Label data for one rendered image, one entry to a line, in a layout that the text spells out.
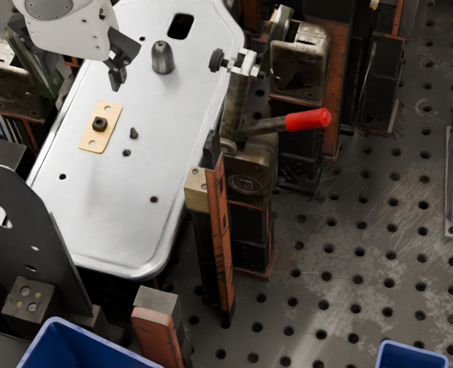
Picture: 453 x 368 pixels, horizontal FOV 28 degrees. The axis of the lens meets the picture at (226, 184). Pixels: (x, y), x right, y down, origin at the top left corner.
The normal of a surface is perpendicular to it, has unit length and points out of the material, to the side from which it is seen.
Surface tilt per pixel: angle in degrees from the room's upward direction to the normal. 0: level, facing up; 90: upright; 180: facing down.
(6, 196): 90
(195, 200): 90
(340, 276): 0
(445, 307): 0
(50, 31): 92
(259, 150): 0
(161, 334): 90
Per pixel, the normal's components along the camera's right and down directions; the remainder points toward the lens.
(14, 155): -0.04, -0.51
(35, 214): -0.29, 0.83
